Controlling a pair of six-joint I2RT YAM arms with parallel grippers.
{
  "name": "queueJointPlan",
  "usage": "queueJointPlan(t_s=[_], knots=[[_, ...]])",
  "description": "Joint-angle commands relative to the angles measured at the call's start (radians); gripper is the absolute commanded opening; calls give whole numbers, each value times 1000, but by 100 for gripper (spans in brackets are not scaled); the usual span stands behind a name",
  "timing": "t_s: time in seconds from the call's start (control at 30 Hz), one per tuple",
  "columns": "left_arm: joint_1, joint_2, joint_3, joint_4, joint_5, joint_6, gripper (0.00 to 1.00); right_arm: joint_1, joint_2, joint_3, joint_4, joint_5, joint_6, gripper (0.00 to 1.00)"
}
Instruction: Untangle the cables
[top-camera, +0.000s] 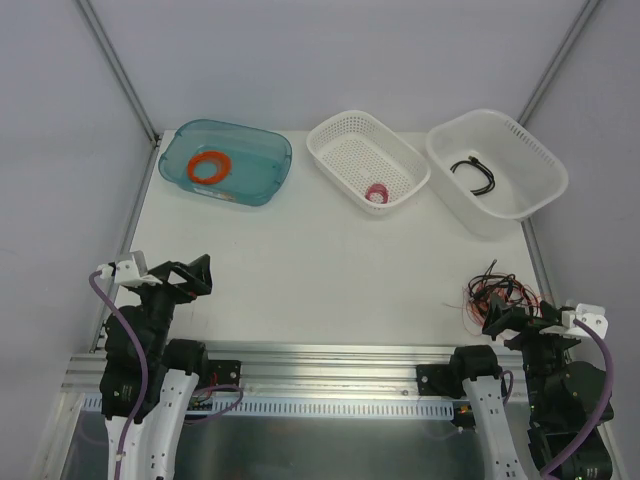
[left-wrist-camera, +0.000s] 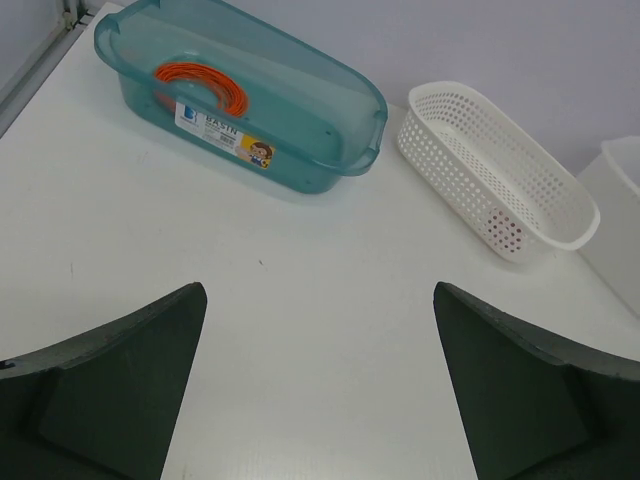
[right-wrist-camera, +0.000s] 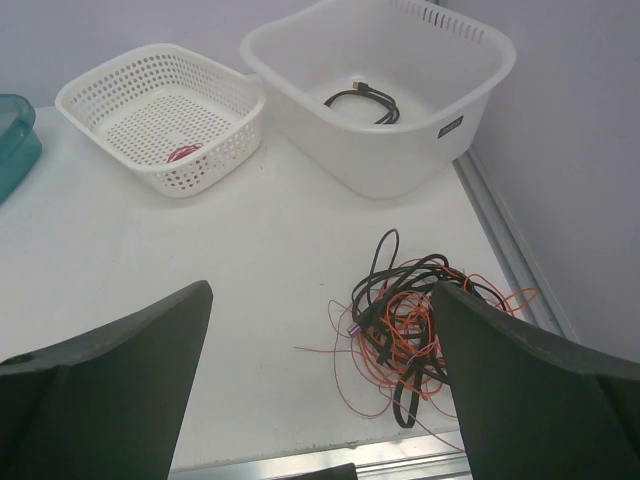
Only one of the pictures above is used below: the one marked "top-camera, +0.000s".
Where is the thin pink wire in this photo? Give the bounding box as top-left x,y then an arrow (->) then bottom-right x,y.
442,299 -> 489,341

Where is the orange thin wire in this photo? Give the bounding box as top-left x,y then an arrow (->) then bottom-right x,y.
462,273 -> 554,331

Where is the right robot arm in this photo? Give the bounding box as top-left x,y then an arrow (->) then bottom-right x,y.
448,295 -> 614,479

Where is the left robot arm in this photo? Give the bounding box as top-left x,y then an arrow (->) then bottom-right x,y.
89,251 -> 213,479

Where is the teal transparent plastic bin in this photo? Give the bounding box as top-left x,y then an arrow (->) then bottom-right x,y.
158,119 -> 292,207

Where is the white translucent plastic tub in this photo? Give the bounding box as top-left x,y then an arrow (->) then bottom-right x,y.
425,109 -> 569,239

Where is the white perforated plastic basket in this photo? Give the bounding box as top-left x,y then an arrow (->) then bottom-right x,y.
306,110 -> 431,216

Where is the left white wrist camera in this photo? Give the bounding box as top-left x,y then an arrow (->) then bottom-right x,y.
97,250 -> 154,287

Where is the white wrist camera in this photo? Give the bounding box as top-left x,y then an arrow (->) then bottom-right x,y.
561,303 -> 608,339
97,250 -> 154,287

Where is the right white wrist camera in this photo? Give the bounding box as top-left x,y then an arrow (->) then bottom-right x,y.
561,303 -> 608,339

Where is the aluminium mounting rail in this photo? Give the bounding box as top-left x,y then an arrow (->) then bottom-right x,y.
62,341 -> 531,401

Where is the orange coiled cable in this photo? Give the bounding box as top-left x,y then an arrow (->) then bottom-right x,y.
187,150 -> 235,184

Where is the white slotted cable duct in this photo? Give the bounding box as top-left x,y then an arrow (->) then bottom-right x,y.
82,392 -> 456,421

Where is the black cable in tub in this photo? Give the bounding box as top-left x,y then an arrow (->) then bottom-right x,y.
450,156 -> 496,196

